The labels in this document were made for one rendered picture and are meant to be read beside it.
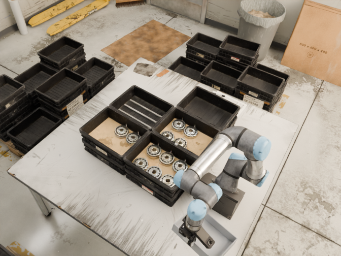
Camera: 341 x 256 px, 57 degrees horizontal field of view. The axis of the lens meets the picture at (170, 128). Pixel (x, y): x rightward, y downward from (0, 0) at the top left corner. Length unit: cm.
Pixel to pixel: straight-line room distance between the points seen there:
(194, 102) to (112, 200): 100
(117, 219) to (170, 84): 135
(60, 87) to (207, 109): 151
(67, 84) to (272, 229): 233
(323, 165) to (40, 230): 273
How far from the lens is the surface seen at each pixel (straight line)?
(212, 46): 400
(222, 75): 358
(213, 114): 249
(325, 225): 321
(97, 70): 360
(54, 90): 328
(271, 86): 342
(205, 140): 230
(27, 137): 323
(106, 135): 232
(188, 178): 143
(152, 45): 460
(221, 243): 174
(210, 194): 138
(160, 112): 246
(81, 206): 219
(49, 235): 294
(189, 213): 133
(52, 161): 243
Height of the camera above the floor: 260
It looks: 49 degrees down
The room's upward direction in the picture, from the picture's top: 4 degrees clockwise
